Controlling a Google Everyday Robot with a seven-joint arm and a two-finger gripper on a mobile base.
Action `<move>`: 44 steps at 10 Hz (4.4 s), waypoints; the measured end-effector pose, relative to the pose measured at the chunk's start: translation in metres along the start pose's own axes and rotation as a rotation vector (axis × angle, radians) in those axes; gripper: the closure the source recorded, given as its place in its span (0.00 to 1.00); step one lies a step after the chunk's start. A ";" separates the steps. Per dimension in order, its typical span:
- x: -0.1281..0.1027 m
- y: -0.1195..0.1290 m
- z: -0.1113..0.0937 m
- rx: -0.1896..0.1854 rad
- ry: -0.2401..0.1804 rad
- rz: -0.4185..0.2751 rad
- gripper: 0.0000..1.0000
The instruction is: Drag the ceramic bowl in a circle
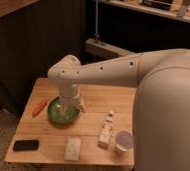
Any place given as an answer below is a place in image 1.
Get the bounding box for orange carrot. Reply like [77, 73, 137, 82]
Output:
[32, 99, 48, 117]

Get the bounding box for green ceramic bowl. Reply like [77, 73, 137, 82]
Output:
[47, 97, 80, 124]

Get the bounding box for metal pole stand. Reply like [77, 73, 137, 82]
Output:
[94, 0, 99, 42]

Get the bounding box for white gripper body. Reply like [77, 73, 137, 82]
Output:
[59, 85, 81, 106]

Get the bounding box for small clear bottle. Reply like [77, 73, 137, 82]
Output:
[98, 111, 114, 149]

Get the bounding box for wooden shelf with items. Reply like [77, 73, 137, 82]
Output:
[100, 0, 190, 23]

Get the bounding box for white sponge block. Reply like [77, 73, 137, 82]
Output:
[65, 137, 81, 161]

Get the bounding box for wooden side table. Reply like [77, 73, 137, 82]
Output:
[5, 78, 135, 166]

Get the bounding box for wooden base beam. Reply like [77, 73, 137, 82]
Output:
[85, 38, 133, 59]

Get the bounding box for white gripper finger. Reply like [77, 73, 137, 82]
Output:
[61, 104, 70, 112]
[77, 98, 86, 113]

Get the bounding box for white plastic cup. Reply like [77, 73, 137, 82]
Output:
[115, 130, 133, 155]

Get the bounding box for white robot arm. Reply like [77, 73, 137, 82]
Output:
[48, 49, 190, 171]

